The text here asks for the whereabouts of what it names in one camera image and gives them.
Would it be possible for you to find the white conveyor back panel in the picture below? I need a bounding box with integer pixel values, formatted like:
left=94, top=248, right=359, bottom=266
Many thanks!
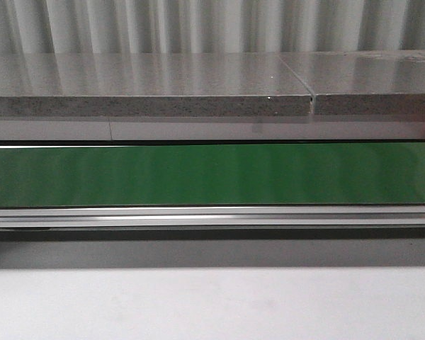
left=0, top=115, right=425, bottom=141

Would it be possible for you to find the green conveyor belt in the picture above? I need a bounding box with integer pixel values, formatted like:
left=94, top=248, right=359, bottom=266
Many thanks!
left=0, top=142, right=425, bottom=208

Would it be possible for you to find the grey stone slab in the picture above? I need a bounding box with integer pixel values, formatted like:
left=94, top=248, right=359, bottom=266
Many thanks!
left=280, top=50, right=425, bottom=120
left=0, top=53, right=311, bottom=118

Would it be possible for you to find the grey stone slab left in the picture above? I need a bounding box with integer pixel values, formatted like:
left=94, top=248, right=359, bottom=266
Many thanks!
left=0, top=53, right=311, bottom=118

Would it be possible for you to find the aluminium conveyor front rail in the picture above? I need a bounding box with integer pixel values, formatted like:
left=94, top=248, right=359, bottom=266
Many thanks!
left=0, top=205, right=425, bottom=231

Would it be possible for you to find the grey stone slab right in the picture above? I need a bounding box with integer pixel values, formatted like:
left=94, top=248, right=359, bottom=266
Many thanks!
left=280, top=50, right=425, bottom=120

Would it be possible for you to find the white corrugated curtain backdrop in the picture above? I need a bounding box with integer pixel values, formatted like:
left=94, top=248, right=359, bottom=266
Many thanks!
left=0, top=1, right=425, bottom=54

